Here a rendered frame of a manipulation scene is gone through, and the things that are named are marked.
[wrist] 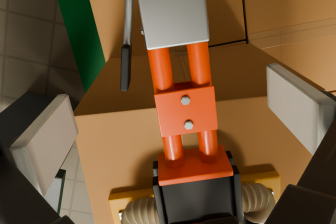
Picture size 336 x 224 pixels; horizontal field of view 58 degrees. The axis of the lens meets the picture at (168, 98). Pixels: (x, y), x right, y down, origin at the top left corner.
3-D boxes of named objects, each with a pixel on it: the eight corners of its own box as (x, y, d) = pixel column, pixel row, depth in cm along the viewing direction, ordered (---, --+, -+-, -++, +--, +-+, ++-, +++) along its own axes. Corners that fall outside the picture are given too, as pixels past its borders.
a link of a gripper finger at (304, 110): (320, 103, 13) (338, 101, 13) (265, 63, 19) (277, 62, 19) (318, 163, 14) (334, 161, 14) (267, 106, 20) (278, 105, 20)
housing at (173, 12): (206, 34, 33) (213, 41, 29) (144, 43, 33) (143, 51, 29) (199, -35, 31) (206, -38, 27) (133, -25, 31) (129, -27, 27)
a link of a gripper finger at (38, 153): (43, 202, 14) (27, 204, 14) (79, 133, 21) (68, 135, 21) (23, 146, 13) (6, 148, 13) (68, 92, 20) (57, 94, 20)
